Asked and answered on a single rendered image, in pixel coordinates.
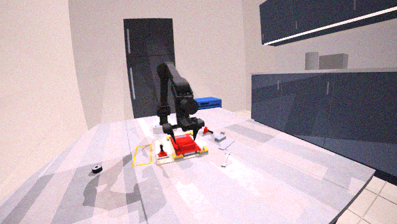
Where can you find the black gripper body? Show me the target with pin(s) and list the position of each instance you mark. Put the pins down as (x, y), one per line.
(168, 128)

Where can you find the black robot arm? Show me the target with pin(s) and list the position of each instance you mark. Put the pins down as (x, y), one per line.
(182, 95)

